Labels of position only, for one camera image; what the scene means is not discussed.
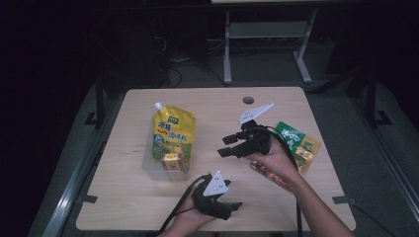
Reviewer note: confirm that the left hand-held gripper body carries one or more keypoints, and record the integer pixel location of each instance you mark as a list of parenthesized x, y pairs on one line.
[(214, 197)]

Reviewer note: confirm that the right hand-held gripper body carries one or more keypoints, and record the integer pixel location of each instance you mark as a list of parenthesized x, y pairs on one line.
[(257, 141)]

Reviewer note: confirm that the green and red food packet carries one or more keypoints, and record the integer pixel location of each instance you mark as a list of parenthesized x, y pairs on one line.
[(306, 148)]

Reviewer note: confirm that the small gold and red box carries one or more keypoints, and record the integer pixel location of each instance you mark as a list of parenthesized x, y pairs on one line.
[(172, 163)]

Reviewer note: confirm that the yellow spout pouch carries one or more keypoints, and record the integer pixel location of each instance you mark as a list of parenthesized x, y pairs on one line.
[(173, 131)]

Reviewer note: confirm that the clear plastic container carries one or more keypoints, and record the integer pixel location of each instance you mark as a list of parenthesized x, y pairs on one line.
[(151, 171)]

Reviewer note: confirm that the person's right hand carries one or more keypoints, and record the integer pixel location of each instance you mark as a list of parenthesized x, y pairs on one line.
[(276, 161)]

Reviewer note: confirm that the person's left hand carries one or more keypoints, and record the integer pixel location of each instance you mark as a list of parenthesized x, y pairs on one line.
[(192, 219)]

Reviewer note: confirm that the black tape strip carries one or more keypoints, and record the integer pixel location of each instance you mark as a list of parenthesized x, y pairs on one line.
[(89, 198), (342, 199)]

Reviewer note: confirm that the white metal stand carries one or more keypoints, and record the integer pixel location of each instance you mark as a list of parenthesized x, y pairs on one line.
[(267, 29)]

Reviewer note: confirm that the black metal stand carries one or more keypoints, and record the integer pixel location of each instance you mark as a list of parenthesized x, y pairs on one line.
[(100, 102), (371, 98)]

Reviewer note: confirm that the aluminium rail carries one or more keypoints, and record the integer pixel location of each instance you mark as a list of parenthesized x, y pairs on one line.
[(70, 197), (388, 158)]

